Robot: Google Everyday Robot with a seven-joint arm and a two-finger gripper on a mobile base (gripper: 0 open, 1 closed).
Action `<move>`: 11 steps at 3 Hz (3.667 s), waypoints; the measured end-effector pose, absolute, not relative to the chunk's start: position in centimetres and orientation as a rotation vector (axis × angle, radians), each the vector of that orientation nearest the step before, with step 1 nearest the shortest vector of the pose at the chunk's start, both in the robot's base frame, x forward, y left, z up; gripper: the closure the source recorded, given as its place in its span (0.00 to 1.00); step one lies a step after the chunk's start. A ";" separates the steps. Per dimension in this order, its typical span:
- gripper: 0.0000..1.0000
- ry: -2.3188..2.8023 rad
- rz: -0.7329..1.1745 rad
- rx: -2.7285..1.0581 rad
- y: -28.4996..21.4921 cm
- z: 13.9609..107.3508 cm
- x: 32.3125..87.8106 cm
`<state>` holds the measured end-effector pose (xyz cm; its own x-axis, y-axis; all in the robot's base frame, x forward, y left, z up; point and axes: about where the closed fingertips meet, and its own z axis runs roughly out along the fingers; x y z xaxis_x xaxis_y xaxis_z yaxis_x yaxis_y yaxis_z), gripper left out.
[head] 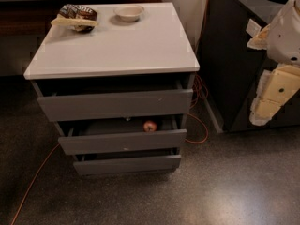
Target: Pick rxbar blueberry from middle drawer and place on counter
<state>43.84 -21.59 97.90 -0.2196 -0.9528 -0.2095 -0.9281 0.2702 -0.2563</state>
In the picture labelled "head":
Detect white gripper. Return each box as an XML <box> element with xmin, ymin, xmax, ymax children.
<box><xmin>247</xmin><ymin>0</ymin><xmax>300</xmax><ymax>126</ymax></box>

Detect grey drawer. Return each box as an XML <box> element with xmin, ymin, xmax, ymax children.
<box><xmin>73</xmin><ymin>148</ymin><xmax>181</xmax><ymax>175</ymax></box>
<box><xmin>37</xmin><ymin>84</ymin><xmax>193</xmax><ymax>121</ymax></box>
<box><xmin>59</xmin><ymin>116</ymin><xmax>187</xmax><ymax>155</ymax></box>

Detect grey bottom drawer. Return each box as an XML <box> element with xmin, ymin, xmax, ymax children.
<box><xmin>73</xmin><ymin>148</ymin><xmax>181</xmax><ymax>175</ymax></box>

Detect grey drawer cabinet white top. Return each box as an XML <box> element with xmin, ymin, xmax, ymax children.
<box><xmin>23</xmin><ymin>2</ymin><xmax>201</xmax><ymax>176</ymax></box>

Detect grey top drawer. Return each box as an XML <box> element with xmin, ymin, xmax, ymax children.
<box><xmin>37</xmin><ymin>84</ymin><xmax>193</xmax><ymax>121</ymax></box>

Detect black trash bin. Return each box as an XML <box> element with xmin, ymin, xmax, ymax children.
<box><xmin>197</xmin><ymin>0</ymin><xmax>300</xmax><ymax>134</ymax></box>

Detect red apple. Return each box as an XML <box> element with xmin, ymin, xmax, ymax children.
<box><xmin>143</xmin><ymin>120</ymin><xmax>158</xmax><ymax>132</ymax></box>

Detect white paper bowl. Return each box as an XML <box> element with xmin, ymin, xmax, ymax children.
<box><xmin>114</xmin><ymin>5</ymin><xmax>144</xmax><ymax>23</ymax></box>

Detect brown chip bag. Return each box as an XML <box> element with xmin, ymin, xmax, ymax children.
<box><xmin>51</xmin><ymin>4</ymin><xmax>98</xmax><ymax>32</ymax></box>

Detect orange power cable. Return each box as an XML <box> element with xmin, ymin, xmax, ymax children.
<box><xmin>8</xmin><ymin>0</ymin><xmax>219</xmax><ymax>225</ymax></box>

